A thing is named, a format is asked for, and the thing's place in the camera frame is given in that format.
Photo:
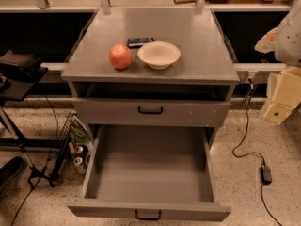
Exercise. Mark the grey drawer cabinet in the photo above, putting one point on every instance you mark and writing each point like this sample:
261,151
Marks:
204,71

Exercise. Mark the wire basket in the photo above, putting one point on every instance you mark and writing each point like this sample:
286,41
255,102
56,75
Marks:
72,134

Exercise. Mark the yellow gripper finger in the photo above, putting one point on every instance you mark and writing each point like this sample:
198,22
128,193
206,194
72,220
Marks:
267,43
284,95

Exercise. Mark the black drawer handle bottom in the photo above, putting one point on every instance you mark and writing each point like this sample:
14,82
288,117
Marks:
148,215

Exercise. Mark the dark blue rxbar wrapper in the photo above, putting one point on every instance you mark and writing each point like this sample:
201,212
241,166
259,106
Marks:
138,42

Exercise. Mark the wooden stick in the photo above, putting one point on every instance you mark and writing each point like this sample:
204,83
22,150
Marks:
177,2

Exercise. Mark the silver can lower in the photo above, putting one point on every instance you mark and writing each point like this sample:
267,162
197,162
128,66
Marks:
79,164

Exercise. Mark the black drawer handle middle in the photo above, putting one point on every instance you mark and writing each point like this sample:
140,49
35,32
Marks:
150,111

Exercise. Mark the black drawer handle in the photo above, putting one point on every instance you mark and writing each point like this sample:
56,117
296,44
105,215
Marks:
148,215
150,111

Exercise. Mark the white bowl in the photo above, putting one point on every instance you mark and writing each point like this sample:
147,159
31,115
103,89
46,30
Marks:
159,55

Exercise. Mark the grey open bottom drawer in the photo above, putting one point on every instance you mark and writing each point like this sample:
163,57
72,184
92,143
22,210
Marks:
150,168

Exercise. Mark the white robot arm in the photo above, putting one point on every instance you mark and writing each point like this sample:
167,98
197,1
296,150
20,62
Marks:
285,42

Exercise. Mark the silver can upper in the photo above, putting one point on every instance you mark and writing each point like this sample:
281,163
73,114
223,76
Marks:
79,150

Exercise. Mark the black power adapter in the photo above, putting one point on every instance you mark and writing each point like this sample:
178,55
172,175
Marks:
266,175

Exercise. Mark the grey closed drawer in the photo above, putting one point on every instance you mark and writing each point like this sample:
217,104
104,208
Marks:
176,113

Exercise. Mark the black device on tripod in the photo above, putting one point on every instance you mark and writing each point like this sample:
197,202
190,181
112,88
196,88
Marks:
20,67

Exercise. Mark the black tripod stand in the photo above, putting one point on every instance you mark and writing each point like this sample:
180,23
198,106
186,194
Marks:
17,91

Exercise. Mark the red apple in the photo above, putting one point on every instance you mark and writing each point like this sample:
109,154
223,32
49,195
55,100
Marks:
120,56

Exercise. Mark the black shoe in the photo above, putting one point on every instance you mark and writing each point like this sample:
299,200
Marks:
10,170

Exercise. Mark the silver can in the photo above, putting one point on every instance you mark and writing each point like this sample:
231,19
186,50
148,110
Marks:
79,164
79,150

